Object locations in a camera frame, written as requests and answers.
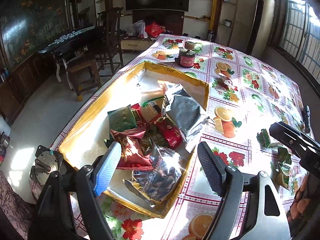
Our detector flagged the red girl-print snack bar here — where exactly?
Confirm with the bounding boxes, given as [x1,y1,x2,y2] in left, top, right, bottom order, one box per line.
[150,114,182,150]

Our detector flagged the black flashlight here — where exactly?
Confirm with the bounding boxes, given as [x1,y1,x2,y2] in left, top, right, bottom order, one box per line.
[303,105,311,134]

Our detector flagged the dark green packet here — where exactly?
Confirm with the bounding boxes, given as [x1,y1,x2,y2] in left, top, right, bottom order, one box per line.
[107,105,137,132]

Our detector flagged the silver foil snack bag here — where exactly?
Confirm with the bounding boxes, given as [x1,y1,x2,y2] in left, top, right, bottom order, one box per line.
[162,84,209,153]

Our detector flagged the small cracker pack green ends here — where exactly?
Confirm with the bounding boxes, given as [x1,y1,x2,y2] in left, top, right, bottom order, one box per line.
[141,96,164,122]

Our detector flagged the large cracker pack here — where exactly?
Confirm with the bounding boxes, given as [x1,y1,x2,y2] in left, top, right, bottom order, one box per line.
[157,80,183,95]

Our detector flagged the green pea snack bag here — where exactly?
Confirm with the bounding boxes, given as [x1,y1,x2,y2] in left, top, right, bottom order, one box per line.
[257,128,299,195]

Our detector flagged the floral fruit plastic tablecloth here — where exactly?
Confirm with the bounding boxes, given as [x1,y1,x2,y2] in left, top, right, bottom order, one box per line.
[28,35,319,239]

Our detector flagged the white tower air conditioner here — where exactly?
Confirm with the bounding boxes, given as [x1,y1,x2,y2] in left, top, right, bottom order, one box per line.
[245,0,275,59]

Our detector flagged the wooden chair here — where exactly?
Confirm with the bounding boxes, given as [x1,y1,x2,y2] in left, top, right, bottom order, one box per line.
[66,7,124,102]

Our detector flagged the right hand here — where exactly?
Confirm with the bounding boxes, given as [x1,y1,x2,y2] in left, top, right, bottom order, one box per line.
[287,174,311,222]

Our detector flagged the yellow-rimmed cardboard tray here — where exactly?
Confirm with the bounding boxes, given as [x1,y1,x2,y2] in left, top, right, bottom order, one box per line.
[57,62,209,218]

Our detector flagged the dark painted cabinet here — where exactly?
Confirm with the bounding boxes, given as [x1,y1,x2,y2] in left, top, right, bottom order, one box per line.
[1,0,72,125]

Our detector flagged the small wrapped candy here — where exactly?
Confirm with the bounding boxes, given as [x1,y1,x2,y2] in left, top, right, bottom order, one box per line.
[219,74,233,87]

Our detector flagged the clear bag dark seeds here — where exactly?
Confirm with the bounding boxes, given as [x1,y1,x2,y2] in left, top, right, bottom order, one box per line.
[123,140,184,207]

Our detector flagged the dark jar pink label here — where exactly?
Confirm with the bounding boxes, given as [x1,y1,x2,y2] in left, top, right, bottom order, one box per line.
[178,48,196,68]

